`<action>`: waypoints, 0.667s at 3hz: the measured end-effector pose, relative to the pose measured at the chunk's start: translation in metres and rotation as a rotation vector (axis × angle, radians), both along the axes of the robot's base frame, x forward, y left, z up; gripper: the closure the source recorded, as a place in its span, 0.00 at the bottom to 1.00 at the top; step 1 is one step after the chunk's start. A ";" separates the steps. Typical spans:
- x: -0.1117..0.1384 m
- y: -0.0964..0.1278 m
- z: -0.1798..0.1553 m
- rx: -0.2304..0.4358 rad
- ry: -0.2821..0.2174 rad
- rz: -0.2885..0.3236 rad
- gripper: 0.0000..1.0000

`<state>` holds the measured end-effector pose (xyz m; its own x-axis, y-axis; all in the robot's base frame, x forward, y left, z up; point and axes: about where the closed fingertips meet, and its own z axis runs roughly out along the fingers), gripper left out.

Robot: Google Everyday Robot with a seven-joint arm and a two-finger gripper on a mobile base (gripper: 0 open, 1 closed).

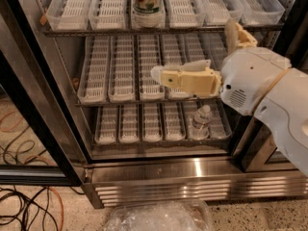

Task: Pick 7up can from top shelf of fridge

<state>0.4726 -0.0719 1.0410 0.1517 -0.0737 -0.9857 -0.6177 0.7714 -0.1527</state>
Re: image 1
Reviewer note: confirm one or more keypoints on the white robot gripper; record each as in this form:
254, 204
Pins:
251, 79

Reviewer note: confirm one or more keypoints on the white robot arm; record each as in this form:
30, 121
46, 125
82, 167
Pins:
284, 110

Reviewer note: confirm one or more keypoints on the middle shelf tray five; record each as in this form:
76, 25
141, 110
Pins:
194, 47

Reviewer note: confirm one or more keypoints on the shelf tray five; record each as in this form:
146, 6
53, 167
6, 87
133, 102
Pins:
218, 12
189, 111
194, 47

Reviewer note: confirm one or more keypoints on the middle shelf tray four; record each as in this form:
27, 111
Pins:
173, 54

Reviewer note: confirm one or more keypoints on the shelf tray four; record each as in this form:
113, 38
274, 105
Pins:
173, 54
174, 124
185, 13

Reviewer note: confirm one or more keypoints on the top shelf tray five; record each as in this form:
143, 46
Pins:
218, 12

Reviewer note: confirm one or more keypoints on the bottom shelf tray five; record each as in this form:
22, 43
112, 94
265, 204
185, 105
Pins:
189, 111

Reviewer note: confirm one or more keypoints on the top shelf tray four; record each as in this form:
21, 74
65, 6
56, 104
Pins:
185, 13

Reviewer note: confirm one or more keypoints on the top shelf tray six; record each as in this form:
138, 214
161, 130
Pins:
261, 12

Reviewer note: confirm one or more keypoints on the middle shelf tray three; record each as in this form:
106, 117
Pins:
149, 56

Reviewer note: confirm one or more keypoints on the shelf tray three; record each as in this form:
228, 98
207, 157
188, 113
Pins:
149, 21
151, 124
149, 56

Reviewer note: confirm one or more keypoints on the bottom shelf tray four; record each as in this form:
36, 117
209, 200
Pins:
174, 124

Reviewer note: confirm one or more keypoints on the bottom shelf tray six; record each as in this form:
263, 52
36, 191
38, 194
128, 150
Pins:
219, 127

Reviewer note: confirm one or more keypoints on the middle shelf tray two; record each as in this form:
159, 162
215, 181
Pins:
122, 69

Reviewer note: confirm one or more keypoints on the shelf tray two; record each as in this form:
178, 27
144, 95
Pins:
107, 14
128, 124
122, 69

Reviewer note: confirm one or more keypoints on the bottom shelf tray three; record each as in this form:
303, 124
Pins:
151, 124

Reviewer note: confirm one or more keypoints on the bottom shelf tray two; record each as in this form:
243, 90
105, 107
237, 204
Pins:
128, 124

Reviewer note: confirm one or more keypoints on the top shelf tray three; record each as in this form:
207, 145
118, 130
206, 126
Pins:
149, 21

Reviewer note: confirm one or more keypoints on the top shelf tray two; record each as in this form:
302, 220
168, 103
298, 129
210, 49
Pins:
107, 14

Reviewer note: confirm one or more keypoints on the middle shelf tray one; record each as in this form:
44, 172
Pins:
93, 81

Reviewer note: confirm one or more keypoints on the shelf tray one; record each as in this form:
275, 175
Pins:
106, 123
93, 81
68, 15

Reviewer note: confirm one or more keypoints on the bottom shelf tray one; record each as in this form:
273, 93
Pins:
106, 123

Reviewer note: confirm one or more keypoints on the stainless steel fridge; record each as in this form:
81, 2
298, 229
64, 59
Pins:
126, 173

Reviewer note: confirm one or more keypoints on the top shelf tray one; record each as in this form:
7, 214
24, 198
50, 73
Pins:
68, 15

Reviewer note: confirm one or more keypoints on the glass fridge door left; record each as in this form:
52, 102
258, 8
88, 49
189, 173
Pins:
29, 62

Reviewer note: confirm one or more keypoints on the clear plastic water bottle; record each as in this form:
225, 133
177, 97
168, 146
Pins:
201, 123

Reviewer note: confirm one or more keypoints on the clear plastic bag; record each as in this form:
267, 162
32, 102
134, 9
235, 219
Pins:
179, 215

